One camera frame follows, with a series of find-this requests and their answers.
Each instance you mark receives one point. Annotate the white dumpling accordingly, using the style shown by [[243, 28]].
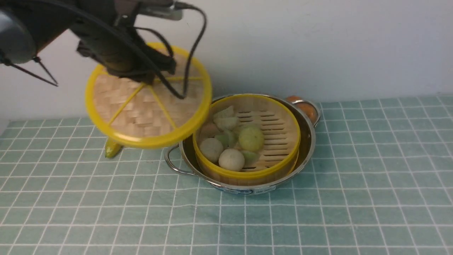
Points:
[[225, 113], [227, 123]]

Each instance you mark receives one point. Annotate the pink dumpling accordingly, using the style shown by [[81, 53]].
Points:
[[208, 130]]

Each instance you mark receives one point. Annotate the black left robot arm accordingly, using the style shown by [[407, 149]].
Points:
[[29, 26]]

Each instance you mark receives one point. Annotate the stainless steel pot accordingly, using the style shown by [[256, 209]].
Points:
[[308, 148]]

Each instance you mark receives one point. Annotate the green checkered tablecloth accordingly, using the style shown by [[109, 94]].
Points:
[[379, 183]]

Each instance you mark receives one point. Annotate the yellow plastic banana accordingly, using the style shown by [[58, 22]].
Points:
[[111, 148]]

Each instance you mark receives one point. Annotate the orange brown round fruit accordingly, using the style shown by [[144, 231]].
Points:
[[307, 108]]

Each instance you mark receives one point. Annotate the yellow woven steamer lid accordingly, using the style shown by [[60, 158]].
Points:
[[145, 116]]

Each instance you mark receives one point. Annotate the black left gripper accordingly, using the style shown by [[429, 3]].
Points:
[[113, 41]]

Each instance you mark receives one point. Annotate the pale green dumpling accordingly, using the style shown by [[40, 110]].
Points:
[[250, 157], [227, 138]]

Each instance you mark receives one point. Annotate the green round bun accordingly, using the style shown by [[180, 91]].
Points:
[[251, 138]]

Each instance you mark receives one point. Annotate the yellow bamboo steamer basket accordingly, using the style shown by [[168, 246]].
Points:
[[247, 140]]

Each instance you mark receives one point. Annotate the white round bun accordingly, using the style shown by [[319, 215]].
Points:
[[231, 159], [211, 148]]

